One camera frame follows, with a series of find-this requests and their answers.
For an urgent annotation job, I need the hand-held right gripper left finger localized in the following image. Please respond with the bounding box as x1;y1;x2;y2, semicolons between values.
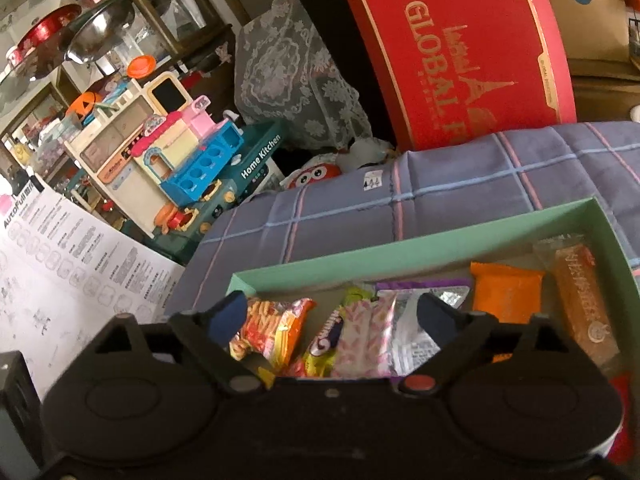
95;291;266;393

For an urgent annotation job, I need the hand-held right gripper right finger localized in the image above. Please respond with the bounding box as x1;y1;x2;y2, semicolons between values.
400;292;576;393

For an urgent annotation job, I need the purple white snack packet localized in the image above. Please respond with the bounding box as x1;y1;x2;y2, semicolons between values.
375;280;473;377

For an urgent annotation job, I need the orange fries snack packet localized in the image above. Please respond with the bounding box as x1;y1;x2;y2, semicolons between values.
229;297;317;368

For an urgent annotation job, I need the pink patterned snack packet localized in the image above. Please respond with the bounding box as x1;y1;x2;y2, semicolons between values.
325;300;406;378

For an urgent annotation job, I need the yellow-green purple snack packet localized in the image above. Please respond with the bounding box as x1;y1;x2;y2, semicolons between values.
287;287;376;378

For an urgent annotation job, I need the clear brown cake bar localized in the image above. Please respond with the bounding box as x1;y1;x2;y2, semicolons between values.
532;235;628;376

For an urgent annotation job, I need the teal cardboard box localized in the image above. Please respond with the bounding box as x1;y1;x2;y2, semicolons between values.
227;197;640;386

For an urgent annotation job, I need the white instruction sheet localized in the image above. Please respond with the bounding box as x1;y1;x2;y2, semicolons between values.
0;185;187;363

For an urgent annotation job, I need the teal toy box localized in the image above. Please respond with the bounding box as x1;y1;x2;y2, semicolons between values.
199;120;287;242

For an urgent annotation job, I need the red plush toy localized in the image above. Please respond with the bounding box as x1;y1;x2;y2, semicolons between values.
284;154;347;192

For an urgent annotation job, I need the toy kitchen set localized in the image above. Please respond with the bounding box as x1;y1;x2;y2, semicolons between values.
64;72;247;239

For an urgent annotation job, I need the red snack packet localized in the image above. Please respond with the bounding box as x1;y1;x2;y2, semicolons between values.
602;372;633;466

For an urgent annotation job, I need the grey lace cloth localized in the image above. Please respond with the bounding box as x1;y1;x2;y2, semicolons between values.
234;0;374;152

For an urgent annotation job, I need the orange pumpkin toy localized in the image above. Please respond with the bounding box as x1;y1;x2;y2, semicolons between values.
66;91;104;117

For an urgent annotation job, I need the orange toy plate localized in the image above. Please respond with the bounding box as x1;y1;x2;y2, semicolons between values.
126;55;157;79

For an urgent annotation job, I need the red gift box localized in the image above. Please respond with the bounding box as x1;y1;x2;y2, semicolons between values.
342;0;578;152

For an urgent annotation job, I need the metal bowl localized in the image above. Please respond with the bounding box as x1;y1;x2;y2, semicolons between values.
61;0;137;64

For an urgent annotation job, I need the glass cabinet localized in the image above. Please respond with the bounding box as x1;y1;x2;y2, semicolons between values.
0;0;237;161

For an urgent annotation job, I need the red round tin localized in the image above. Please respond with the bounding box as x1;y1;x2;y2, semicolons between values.
6;4;82;69

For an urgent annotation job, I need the bear print cardboard box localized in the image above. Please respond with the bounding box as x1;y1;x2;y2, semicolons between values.
535;0;640;79

